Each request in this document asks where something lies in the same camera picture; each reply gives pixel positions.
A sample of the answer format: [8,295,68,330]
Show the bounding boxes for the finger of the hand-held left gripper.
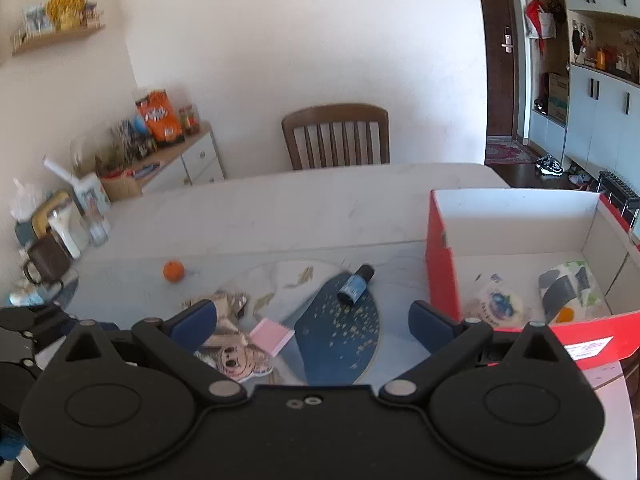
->
[0,304,76,356]
[0,357,47,423]

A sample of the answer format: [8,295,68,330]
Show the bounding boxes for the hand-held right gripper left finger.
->
[47,299,249,405]

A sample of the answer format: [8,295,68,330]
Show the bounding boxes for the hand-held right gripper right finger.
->
[379,300,577,405]

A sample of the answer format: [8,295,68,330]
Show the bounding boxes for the red cardboard box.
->
[425,189,640,373]

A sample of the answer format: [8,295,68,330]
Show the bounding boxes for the pink sticky note pad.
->
[248,317,295,357]

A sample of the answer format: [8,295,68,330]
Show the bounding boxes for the white painted desktop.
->
[30,162,628,413]

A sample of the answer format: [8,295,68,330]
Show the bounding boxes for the clear glass dish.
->
[10,280,66,307]

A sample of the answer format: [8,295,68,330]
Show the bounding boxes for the brown mug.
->
[22,235,73,286]

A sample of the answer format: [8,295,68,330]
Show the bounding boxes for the white round blue print packet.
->
[462,280,526,322]

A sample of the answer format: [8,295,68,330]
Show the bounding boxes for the small blue bottle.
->
[336,263,376,306]

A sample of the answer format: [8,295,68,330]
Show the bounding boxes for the clear drinking glass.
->
[82,205,111,248]

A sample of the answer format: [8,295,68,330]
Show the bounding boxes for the clear plastic bag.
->
[10,177,41,223]

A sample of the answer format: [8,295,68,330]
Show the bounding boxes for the printed white carton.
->
[75,172,113,216]

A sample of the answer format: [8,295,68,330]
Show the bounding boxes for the white wooden sideboard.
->
[100,121,226,203]

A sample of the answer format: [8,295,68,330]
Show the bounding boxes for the red patterned rug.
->
[485,140,538,165]

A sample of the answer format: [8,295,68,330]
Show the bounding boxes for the black white sneakers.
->
[535,154,565,177]

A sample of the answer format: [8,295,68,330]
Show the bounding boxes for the red lid jar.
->
[179,105,200,136]

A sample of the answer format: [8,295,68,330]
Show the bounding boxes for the orange snack bag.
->
[135,89,182,143]

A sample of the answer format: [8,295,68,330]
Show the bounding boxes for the pale blue low cabinet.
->
[529,109,568,150]

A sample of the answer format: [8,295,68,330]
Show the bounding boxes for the brown wooden chair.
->
[281,103,391,171]

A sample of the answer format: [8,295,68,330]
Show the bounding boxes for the dark brown door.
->
[475,0,521,138]

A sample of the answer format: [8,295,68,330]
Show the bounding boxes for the brown cardboard carton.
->
[547,72,571,123]

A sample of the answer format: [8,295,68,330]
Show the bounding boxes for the standing photo card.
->
[22,5,53,36]

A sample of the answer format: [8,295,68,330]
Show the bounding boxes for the yellow flower bunch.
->
[46,0,86,31]

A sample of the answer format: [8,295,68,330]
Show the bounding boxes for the red white hanging bag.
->
[524,0,557,40]

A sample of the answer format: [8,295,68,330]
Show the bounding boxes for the tan curved handle pot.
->
[31,189,76,241]

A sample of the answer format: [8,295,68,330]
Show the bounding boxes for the black wire rack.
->
[597,170,640,213]

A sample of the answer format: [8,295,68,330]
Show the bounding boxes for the wooden wall shelf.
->
[11,22,107,57]

